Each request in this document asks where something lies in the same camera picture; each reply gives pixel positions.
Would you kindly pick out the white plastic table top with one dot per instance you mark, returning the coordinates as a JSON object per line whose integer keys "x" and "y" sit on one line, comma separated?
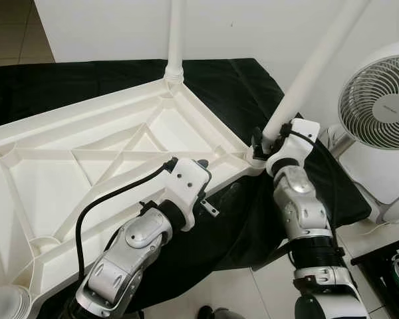
{"x": 86, "y": 133}

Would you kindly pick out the black tablecloth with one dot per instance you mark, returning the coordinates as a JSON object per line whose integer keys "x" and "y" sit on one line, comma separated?
{"x": 233, "y": 86}

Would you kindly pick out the grey right robot foot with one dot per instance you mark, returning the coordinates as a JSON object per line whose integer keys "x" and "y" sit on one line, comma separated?
{"x": 216, "y": 313}

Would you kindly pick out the white floor fan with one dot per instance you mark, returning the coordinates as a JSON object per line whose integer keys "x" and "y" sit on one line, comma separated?
{"x": 379, "y": 100}

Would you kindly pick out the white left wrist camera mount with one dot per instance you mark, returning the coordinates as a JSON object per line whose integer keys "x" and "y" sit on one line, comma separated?
{"x": 189, "y": 179}

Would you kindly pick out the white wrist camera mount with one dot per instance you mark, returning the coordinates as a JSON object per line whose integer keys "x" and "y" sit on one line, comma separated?
{"x": 189, "y": 179}
{"x": 299, "y": 133}

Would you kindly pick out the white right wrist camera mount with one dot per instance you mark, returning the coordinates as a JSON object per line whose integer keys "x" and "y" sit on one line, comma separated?
{"x": 299, "y": 133}

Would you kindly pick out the dark metal table frame bar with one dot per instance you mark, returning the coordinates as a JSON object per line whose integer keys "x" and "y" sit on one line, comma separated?
{"x": 272, "y": 256}

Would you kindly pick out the black metal furniture frame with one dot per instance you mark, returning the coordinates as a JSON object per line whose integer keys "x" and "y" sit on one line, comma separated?
{"x": 379, "y": 259}

